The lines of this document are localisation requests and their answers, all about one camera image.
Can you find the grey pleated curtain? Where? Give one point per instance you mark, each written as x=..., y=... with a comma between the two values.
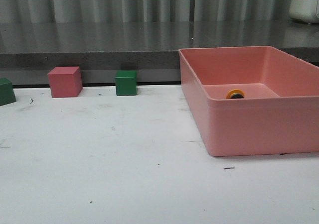
x=65, y=11

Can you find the yellow mushroom push button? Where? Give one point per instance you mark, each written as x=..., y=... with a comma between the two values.
x=235, y=94

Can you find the white appliance in background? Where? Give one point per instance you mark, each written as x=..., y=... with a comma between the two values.
x=304, y=10

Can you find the dark grey counter shelf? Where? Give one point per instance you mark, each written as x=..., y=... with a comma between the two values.
x=28, y=51

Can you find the pink cube block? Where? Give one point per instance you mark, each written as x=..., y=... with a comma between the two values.
x=65, y=82

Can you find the green cube block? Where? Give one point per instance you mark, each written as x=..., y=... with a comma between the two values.
x=126, y=83

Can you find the pink plastic bin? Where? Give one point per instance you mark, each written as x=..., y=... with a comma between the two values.
x=280, y=111

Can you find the green block at left edge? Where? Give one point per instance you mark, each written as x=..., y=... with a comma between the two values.
x=7, y=95

